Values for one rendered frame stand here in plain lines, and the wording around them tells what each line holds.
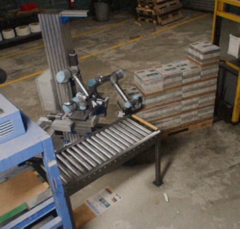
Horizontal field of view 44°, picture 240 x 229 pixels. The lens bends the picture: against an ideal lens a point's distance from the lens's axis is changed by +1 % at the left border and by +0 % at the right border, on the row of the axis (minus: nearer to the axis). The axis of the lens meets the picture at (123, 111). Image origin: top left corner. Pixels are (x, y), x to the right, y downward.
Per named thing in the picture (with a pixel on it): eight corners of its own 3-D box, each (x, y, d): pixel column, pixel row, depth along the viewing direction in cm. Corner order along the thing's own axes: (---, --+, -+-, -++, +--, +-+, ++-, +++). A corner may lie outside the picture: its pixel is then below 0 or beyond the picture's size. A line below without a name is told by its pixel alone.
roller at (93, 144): (89, 140, 344) (88, 137, 341) (114, 160, 312) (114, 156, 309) (85, 142, 341) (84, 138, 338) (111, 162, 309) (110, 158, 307)
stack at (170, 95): (119, 136, 472) (115, 89, 429) (184, 118, 505) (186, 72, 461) (128, 150, 441) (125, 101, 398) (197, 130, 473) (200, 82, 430)
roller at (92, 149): (84, 142, 340) (83, 139, 338) (110, 162, 309) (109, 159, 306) (81, 145, 338) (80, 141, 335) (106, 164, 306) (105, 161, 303)
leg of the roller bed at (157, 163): (158, 180, 386) (157, 138, 350) (161, 183, 382) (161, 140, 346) (155, 182, 383) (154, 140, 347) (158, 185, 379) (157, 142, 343)
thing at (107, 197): (108, 185, 384) (108, 185, 383) (122, 198, 365) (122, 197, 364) (84, 201, 364) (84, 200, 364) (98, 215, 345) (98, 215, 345)
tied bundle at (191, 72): (169, 77, 452) (169, 63, 440) (186, 73, 461) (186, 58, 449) (182, 87, 422) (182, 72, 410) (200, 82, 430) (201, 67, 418)
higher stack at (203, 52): (184, 118, 504) (187, 43, 437) (199, 113, 513) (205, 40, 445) (196, 130, 473) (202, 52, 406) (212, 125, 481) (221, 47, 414)
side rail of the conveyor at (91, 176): (157, 138, 350) (157, 130, 344) (161, 140, 347) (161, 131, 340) (57, 199, 280) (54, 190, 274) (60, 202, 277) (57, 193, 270)
